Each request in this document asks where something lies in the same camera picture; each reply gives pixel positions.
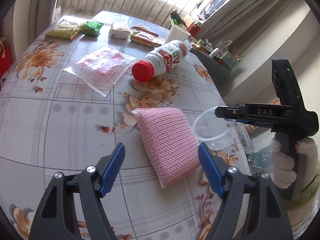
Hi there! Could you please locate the clear plastic round container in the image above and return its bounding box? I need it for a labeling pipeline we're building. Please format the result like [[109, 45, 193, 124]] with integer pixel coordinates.
[[191, 106, 235, 151]]

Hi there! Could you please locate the pink knitted sponge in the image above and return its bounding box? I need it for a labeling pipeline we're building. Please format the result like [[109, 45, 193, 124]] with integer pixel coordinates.
[[133, 107, 200, 189]]

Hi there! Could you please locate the white AD milk bottle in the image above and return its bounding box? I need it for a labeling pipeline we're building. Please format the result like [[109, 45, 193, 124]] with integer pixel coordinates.
[[131, 40, 188, 82]]

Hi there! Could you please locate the white gloved right hand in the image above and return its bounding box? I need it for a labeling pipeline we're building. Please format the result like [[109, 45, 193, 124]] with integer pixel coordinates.
[[270, 137, 318, 189]]

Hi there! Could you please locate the large clear water bottle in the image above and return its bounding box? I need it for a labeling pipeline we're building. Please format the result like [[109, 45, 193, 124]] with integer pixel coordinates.
[[247, 128, 274, 175]]

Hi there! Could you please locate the grey side cabinet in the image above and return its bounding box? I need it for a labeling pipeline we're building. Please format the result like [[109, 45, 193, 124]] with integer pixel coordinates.
[[189, 48, 231, 98]]

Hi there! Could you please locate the green plastic basket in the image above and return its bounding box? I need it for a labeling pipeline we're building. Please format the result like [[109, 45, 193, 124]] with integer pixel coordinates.
[[221, 51, 240, 70]]

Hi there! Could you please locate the white small bottle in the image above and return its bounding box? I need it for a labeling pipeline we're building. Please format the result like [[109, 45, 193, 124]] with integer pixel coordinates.
[[209, 48, 220, 59]]

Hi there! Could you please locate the clear pink printed plastic bag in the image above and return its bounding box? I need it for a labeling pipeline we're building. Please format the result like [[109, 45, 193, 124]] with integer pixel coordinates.
[[63, 47, 137, 97]]

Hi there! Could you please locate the grey curtain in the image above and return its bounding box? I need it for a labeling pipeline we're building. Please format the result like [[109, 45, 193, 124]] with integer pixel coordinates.
[[196, 0, 292, 54]]

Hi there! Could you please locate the red thermos bottle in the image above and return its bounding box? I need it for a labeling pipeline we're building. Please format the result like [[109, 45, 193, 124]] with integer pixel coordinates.
[[188, 21, 202, 37]]

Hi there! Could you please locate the orange biscuit packet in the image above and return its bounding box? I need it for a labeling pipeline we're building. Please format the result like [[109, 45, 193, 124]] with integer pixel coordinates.
[[130, 31, 165, 48]]

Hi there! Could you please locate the small white gold box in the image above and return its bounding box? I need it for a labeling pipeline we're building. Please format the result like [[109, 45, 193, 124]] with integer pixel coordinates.
[[109, 23, 131, 40]]

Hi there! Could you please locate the white paper cup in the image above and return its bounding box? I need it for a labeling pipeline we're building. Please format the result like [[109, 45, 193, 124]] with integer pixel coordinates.
[[164, 24, 190, 43]]

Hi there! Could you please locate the crumpled brown wrapper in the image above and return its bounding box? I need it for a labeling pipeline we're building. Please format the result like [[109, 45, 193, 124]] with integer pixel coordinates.
[[132, 25, 159, 37]]

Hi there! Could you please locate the yellow green snack packet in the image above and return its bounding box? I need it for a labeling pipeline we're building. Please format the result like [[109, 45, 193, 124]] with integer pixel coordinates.
[[45, 20, 85, 41]]

